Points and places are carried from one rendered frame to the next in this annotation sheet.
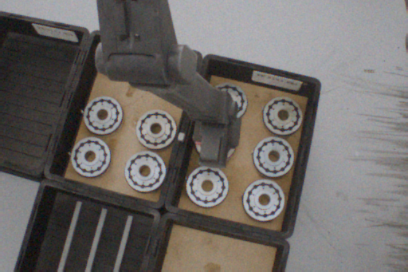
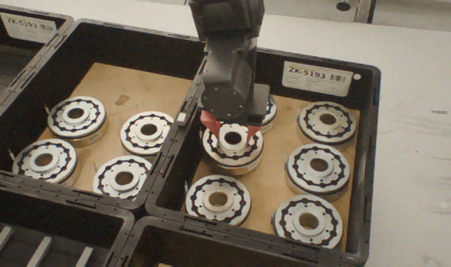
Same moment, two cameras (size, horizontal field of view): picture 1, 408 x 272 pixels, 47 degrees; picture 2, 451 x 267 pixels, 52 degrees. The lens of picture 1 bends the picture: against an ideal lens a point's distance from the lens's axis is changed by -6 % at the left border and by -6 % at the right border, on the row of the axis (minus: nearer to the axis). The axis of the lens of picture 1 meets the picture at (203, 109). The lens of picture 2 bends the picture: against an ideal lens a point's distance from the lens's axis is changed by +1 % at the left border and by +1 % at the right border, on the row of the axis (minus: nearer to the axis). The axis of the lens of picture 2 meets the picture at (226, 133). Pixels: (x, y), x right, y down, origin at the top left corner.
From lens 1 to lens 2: 0.62 m
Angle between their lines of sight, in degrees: 24
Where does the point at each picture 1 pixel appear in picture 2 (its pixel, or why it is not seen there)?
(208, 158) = (216, 76)
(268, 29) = not seen: hidden behind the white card
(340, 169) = (421, 224)
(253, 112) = (285, 124)
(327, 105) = (386, 147)
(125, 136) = (105, 146)
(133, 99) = (124, 107)
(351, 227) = not seen: outside the picture
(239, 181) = (267, 204)
